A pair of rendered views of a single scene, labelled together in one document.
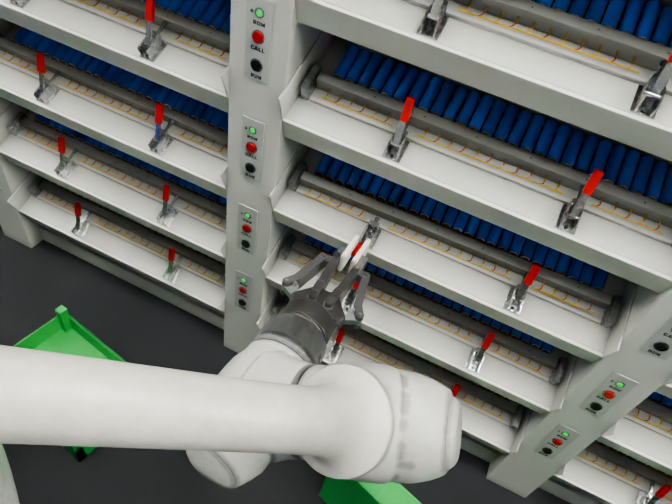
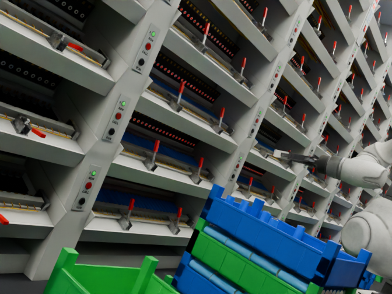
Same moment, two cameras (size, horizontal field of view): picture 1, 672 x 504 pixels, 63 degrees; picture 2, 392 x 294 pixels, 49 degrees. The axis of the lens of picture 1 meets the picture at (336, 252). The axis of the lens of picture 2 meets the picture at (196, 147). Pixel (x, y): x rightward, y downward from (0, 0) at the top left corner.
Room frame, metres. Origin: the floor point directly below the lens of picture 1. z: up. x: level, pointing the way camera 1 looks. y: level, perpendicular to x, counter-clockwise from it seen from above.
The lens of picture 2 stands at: (0.34, 1.82, 0.46)
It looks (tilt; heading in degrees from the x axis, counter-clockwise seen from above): 0 degrees down; 289
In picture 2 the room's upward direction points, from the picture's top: 23 degrees clockwise
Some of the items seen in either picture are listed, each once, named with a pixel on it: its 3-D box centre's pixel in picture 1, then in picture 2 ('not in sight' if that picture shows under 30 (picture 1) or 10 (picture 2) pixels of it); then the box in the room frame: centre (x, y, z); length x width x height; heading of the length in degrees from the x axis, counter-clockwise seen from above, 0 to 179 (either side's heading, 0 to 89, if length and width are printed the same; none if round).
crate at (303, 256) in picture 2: not in sight; (283, 234); (0.41, 0.87, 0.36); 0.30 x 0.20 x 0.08; 158
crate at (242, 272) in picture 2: not in sight; (269, 269); (0.41, 0.87, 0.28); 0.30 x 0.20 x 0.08; 158
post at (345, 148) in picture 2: not in sight; (338, 141); (0.46, -1.20, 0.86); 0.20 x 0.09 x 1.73; 165
